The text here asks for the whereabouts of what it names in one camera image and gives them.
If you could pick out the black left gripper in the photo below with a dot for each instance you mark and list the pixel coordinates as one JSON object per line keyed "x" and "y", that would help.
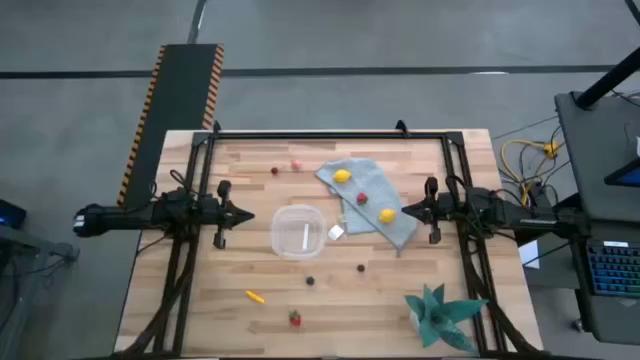
{"x": 217, "y": 216}

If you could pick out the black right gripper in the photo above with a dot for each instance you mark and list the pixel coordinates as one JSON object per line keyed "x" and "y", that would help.
{"x": 437, "y": 210}

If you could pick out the yellow toy lemon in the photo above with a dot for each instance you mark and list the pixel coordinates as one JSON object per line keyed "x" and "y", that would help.
{"x": 386, "y": 215}
{"x": 342, "y": 176}

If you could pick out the red toy strawberry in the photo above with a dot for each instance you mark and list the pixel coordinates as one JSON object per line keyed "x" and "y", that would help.
{"x": 362, "y": 198}
{"x": 295, "y": 319}

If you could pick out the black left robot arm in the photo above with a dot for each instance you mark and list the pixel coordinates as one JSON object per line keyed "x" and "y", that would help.
{"x": 125, "y": 215}

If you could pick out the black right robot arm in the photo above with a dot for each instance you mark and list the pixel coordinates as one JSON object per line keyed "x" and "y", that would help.
{"x": 510, "y": 212}

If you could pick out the clear plastic tupperware container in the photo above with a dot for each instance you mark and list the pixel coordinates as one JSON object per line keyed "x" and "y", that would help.
{"x": 290, "y": 232}

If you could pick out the light blue waffle towel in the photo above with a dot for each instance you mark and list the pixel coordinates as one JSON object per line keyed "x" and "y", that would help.
{"x": 367, "y": 220}

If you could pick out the pink toy peach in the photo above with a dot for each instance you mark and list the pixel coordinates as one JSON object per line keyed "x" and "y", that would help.
{"x": 296, "y": 164}

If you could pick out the green plant in white pot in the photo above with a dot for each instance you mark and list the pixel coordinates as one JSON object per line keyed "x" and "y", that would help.
{"x": 440, "y": 317}

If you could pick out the white paper sheet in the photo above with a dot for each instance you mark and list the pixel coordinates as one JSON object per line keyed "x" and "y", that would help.
{"x": 529, "y": 254}

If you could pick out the black ramp with hazard stripes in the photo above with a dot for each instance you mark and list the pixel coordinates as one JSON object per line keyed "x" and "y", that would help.
{"x": 180, "y": 100}

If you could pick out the grey desk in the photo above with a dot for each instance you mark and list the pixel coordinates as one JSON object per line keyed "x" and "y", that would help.
{"x": 595, "y": 165}

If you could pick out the black backlit keyboard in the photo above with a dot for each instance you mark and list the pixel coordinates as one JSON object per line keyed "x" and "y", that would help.
{"x": 615, "y": 267}

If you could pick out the grey metal cart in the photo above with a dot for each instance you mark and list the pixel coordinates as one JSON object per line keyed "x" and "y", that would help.
{"x": 30, "y": 250}

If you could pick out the dark tablet screen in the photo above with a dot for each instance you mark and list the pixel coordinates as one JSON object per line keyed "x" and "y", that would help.
{"x": 627, "y": 176}

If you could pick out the black device with blue light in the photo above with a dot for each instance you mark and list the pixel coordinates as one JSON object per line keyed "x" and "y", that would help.
{"x": 11, "y": 215}

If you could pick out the black frame clamp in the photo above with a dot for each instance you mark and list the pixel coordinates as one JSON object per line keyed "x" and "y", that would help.
{"x": 216, "y": 126}
{"x": 401, "y": 127}

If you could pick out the black aluminium table frame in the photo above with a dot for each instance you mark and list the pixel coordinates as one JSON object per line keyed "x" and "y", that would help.
{"x": 325, "y": 135}

